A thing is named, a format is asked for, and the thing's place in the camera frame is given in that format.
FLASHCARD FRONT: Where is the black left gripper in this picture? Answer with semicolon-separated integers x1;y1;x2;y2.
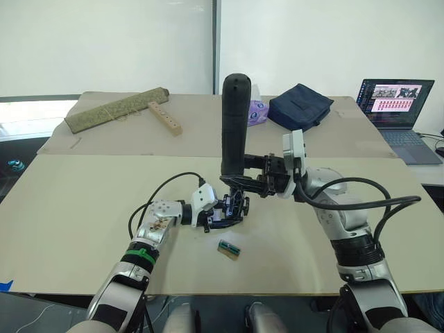
202;196;246;233

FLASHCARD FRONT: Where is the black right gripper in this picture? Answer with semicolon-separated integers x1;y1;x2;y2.
219;154;292;198

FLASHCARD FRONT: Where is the black gripper body workpiece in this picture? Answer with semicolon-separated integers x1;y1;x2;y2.
222;189;251;223

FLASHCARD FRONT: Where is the black electric screwdriver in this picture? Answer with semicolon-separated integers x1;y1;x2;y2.
220;73;253;181

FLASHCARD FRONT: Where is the small green finger piece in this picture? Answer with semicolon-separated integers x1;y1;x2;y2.
217;239;242;259

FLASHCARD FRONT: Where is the purple tissue pack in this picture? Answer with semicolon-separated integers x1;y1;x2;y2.
248;84;270;126

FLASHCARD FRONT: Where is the navy blue fabric bag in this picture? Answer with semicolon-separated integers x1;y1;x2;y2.
268;83;334;133

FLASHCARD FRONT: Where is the wooden block with holes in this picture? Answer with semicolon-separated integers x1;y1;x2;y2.
147;101;183;137

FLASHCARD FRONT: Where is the grey rounded shape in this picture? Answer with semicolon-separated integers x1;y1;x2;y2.
244;301;289;333

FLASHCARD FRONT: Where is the rolled green mat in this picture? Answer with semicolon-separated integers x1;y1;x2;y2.
64;87;170;135

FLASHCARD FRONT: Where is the grey open laptop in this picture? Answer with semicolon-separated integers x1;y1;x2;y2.
355;78;442;166

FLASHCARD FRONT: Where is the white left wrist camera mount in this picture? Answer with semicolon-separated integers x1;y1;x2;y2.
189;182;219;229

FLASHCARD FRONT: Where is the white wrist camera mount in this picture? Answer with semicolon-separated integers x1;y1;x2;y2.
189;182;219;229
279;129;308;200

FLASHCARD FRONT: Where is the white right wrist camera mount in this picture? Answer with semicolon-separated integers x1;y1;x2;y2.
279;129;308;200

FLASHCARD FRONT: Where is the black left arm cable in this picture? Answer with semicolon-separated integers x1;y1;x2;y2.
127;172;206;240

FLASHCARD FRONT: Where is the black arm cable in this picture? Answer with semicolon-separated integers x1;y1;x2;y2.
127;172;206;240
293;166;422;250

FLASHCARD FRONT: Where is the grey window frame post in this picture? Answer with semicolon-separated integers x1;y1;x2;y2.
210;0;222;95

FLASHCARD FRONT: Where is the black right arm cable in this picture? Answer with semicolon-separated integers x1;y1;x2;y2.
293;166;422;250

